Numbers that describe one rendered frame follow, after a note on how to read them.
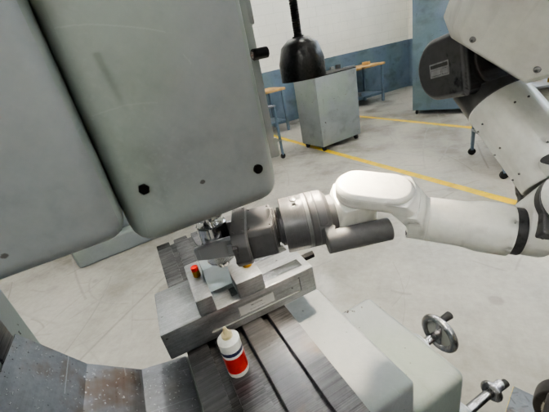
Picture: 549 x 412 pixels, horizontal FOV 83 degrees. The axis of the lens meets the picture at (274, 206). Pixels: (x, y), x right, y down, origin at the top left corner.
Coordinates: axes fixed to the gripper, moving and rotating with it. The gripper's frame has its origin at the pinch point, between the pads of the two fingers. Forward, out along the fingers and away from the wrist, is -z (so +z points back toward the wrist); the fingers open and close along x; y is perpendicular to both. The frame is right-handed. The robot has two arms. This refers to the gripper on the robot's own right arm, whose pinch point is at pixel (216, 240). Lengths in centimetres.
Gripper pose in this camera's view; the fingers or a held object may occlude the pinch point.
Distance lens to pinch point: 51.2
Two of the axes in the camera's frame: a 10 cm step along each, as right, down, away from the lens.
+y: 2.0, 8.8, 4.2
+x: 0.9, 4.1, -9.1
